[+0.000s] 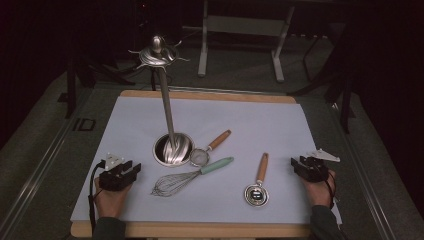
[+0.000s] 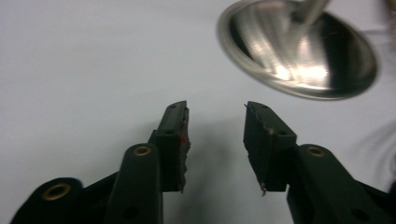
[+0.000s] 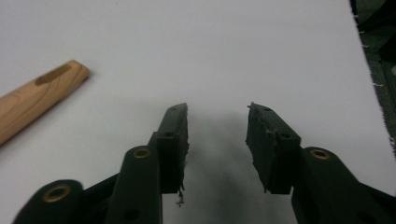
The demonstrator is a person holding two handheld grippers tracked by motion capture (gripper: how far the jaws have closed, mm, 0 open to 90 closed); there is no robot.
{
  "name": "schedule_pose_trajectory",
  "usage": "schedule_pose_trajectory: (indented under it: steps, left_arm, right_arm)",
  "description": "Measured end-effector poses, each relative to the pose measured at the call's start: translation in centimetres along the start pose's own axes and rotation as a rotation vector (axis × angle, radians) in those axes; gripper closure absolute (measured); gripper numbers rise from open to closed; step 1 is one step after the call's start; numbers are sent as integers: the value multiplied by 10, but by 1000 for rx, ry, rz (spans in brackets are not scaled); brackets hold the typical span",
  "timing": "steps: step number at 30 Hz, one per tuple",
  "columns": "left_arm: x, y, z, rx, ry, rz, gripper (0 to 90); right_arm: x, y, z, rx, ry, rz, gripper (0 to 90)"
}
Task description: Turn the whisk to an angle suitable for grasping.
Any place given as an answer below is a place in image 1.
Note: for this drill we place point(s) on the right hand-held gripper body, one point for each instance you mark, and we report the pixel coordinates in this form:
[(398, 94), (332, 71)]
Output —
[(315, 170)]

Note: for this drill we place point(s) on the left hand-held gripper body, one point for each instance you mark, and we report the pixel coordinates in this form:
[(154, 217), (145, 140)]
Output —
[(113, 178)]

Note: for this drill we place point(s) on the steel utensil rack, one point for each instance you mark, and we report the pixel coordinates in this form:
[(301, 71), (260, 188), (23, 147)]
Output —
[(168, 110)]

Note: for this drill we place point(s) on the person's right hand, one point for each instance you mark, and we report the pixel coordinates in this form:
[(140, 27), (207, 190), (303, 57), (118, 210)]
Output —
[(316, 193)]

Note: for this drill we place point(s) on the person's left hand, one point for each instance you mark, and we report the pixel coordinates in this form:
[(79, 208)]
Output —
[(111, 201)]

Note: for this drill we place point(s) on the white work mat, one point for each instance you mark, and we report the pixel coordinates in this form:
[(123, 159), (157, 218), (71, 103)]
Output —
[(250, 126)]

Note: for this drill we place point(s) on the black metal stand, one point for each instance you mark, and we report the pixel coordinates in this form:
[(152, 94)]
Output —
[(71, 86), (345, 100)]

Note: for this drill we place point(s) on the white metal stand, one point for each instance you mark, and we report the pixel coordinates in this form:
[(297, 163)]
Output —
[(245, 26)]

